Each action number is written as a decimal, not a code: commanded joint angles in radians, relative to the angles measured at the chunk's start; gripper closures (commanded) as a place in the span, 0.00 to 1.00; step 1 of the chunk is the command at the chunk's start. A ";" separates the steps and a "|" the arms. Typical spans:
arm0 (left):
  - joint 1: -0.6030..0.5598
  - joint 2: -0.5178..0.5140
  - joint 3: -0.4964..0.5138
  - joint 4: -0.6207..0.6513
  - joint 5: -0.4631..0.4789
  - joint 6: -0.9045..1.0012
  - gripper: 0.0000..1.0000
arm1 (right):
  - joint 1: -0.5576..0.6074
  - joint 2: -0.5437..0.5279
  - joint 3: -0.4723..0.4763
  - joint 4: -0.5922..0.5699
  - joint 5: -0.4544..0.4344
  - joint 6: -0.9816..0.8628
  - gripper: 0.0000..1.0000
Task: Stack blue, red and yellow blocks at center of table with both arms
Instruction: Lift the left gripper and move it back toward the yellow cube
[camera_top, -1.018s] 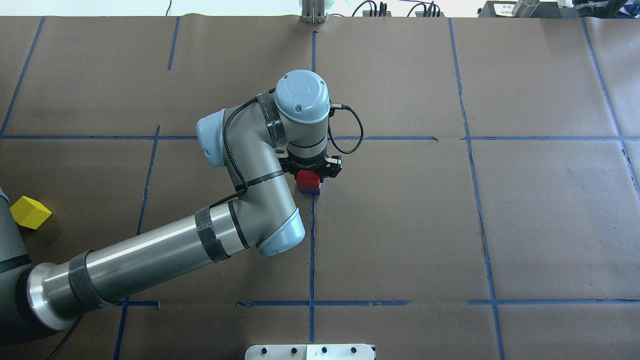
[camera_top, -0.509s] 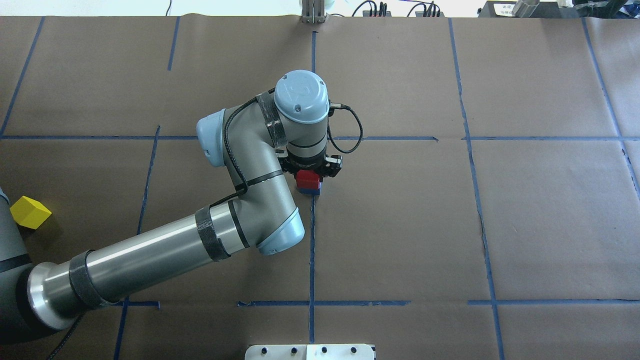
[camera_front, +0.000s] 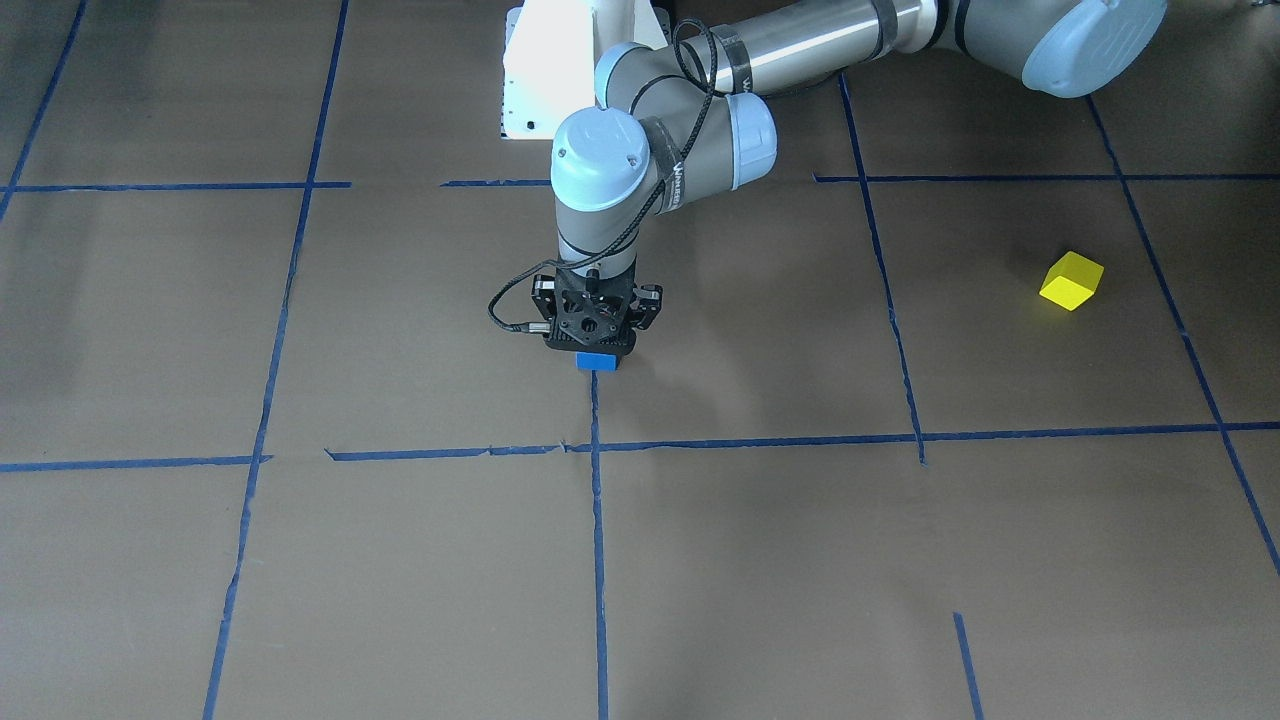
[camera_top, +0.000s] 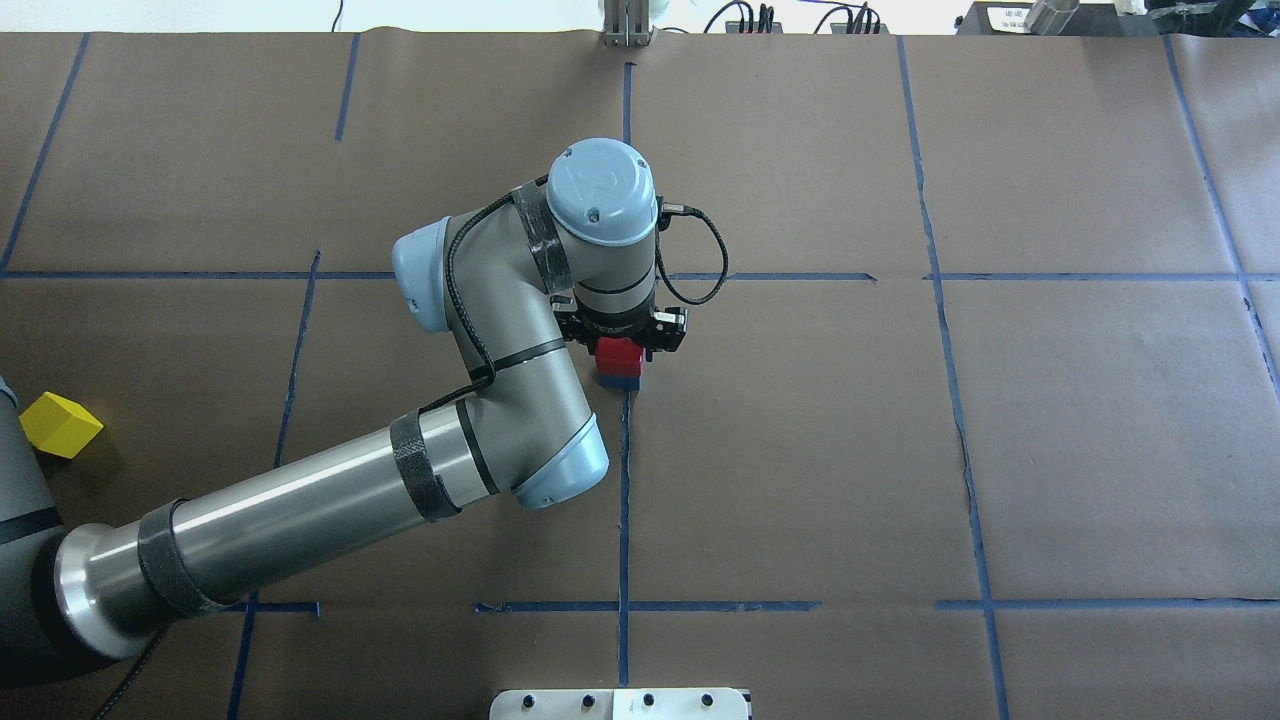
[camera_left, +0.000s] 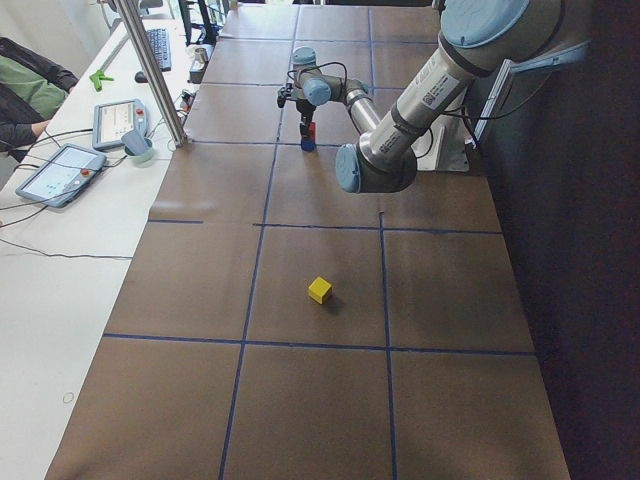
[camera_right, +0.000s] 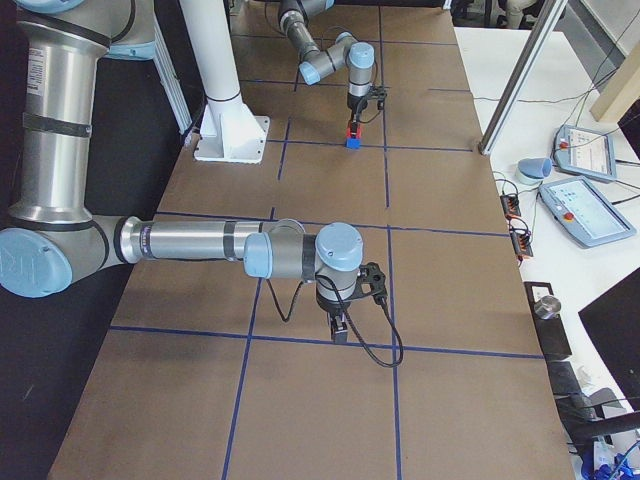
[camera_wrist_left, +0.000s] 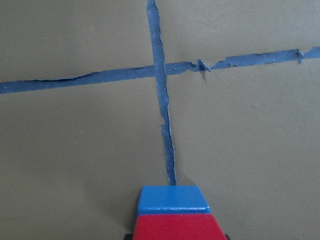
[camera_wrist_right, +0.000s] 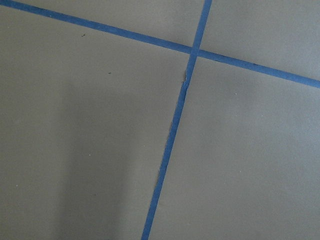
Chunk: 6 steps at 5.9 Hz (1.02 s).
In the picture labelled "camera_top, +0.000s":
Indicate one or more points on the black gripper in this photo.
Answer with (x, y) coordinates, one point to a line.
(668, 331)

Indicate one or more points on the red wooden block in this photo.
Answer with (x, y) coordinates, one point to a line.
(619, 358)

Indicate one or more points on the blue wooden block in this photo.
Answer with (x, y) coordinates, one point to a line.
(624, 383)

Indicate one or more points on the yellow wooden block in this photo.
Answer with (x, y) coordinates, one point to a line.
(59, 426)

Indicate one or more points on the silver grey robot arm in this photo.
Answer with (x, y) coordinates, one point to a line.
(570, 257)

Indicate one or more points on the aluminium frame post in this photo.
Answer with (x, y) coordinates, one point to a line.
(627, 23)

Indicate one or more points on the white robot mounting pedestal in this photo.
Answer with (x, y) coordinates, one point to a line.
(623, 703)

